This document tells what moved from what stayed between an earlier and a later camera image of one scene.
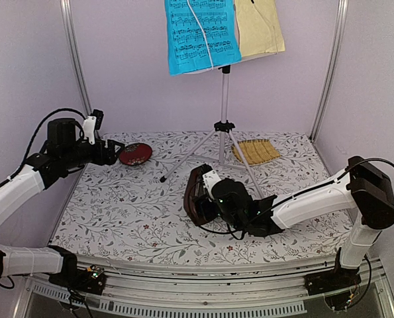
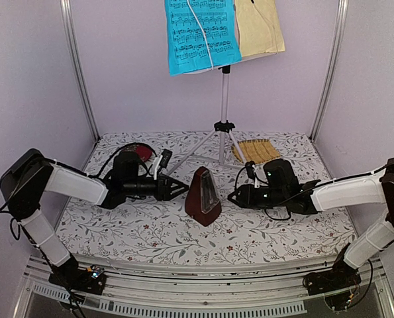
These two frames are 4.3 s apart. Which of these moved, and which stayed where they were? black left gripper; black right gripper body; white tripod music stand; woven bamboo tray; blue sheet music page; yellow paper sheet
Moved: black right gripper body; black left gripper
Stayed: white tripod music stand; woven bamboo tray; yellow paper sheet; blue sheet music page
